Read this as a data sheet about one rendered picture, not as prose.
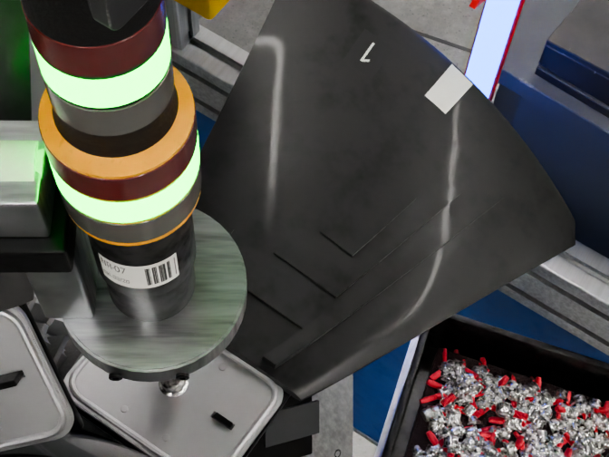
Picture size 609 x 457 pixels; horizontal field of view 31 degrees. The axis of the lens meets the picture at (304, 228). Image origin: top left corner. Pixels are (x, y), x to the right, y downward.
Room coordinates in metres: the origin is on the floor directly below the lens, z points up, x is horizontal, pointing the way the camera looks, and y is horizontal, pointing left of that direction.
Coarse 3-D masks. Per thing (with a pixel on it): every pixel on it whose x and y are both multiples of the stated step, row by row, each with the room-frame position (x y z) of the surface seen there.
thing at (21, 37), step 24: (0, 0) 0.24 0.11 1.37; (0, 24) 0.23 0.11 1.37; (24, 24) 0.24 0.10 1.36; (0, 48) 0.23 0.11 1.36; (24, 48) 0.23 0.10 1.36; (0, 72) 0.22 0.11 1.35; (24, 72) 0.22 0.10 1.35; (0, 96) 0.22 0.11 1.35; (24, 96) 0.22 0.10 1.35; (0, 120) 0.21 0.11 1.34; (24, 120) 0.21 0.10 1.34; (0, 288) 0.16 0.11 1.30; (24, 288) 0.16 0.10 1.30
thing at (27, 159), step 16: (0, 144) 0.17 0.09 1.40; (16, 144) 0.17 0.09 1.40; (32, 144) 0.17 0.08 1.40; (0, 160) 0.16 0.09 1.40; (16, 160) 0.16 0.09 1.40; (32, 160) 0.16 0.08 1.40; (0, 176) 0.16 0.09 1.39; (16, 176) 0.16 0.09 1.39; (32, 176) 0.16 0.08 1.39; (48, 176) 0.16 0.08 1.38
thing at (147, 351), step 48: (0, 192) 0.15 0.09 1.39; (48, 192) 0.16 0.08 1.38; (0, 240) 0.15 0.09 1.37; (48, 240) 0.15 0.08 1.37; (48, 288) 0.15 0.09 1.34; (96, 288) 0.16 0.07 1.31; (240, 288) 0.17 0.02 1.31; (96, 336) 0.14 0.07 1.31; (144, 336) 0.14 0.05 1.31; (192, 336) 0.15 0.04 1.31
